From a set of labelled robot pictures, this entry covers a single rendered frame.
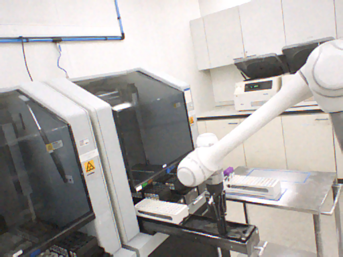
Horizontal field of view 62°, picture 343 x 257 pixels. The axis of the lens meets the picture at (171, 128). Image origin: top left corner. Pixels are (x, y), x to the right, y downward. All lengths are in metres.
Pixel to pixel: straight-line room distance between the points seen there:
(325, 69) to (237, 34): 3.15
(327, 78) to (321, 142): 2.72
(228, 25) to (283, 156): 1.79
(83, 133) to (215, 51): 2.98
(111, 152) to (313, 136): 2.54
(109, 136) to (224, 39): 2.84
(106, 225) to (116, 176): 0.23
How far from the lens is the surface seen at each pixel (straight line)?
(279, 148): 3.62
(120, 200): 1.48
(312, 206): 1.48
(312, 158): 3.57
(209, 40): 4.07
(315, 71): 0.79
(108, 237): 1.47
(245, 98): 3.61
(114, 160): 1.42
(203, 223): 1.44
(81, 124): 1.31
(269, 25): 3.76
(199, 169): 1.00
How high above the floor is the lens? 1.52
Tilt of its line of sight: 11 degrees down
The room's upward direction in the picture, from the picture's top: 11 degrees counter-clockwise
